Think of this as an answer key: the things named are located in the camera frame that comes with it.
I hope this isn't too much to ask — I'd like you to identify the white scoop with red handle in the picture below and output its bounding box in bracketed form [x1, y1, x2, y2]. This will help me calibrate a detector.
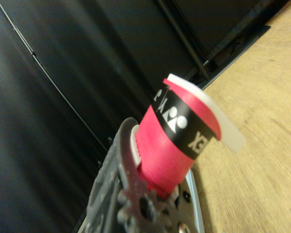
[135, 72, 247, 199]

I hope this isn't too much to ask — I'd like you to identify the black curtain stand pole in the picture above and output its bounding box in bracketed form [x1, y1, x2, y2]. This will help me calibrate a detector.
[156, 0, 210, 80]

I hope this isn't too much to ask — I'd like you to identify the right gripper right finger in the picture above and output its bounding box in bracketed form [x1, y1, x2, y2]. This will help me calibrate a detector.
[161, 184, 199, 233]

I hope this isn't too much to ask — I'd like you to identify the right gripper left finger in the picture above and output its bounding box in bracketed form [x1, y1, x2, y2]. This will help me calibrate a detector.
[86, 117, 165, 233]

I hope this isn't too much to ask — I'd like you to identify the flat black curtain stand foot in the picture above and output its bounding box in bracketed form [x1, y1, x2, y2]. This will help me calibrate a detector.
[194, 24, 272, 88]

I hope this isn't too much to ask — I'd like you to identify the blue litter tray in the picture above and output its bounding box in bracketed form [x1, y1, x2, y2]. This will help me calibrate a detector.
[185, 168, 206, 233]

